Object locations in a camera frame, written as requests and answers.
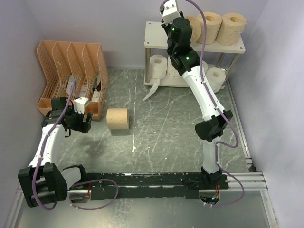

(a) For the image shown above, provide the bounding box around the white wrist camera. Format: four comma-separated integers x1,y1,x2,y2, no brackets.
159,0,181,25
73,97,90,114

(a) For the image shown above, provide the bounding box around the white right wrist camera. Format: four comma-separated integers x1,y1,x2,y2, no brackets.
159,0,181,25

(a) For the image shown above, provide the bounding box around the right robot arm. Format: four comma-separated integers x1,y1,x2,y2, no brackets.
161,17,233,189

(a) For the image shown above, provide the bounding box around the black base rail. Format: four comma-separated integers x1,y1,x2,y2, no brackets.
85,172,228,200

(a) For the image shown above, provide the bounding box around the plain white toilet roll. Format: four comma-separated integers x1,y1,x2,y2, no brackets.
206,67,226,93

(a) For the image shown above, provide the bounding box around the brown toilet roll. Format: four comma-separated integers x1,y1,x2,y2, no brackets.
185,16,201,43
216,13,247,46
197,11,222,45
106,108,129,130

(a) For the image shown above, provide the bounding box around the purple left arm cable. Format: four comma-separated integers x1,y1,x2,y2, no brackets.
32,80,119,211

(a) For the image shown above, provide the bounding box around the peach plastic file organizer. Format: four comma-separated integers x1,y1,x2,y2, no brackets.
37,40,109,121

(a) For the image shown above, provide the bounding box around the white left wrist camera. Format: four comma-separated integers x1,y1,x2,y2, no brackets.
73,97,90,114

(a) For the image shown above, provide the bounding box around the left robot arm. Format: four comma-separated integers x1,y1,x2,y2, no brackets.
18,97,93,210

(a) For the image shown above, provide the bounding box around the white two-tier shelf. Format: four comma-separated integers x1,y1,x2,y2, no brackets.
144,21,246,88

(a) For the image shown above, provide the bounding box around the floral toilet roll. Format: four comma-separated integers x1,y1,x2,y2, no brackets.
202,60,209,73
166,56,180,78

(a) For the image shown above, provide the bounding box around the aluminium extrusion rail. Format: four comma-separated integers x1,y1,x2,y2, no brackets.
69,156,268,196

